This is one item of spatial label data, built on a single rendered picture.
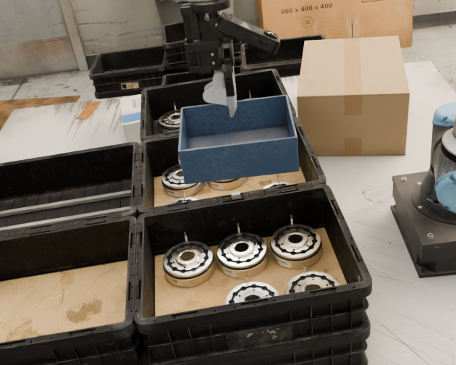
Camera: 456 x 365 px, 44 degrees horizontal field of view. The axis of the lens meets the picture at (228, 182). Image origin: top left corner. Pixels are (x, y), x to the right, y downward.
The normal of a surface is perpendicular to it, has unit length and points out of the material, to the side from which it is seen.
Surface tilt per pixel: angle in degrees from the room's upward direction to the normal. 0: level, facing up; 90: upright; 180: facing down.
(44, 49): 90
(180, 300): 0
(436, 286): 0
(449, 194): 99
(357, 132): 90
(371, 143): 90
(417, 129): 0
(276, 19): 76
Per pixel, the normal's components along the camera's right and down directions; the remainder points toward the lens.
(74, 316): -0.12, -0.81
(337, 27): -0.01, 0.30
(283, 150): 0.04, 0.60
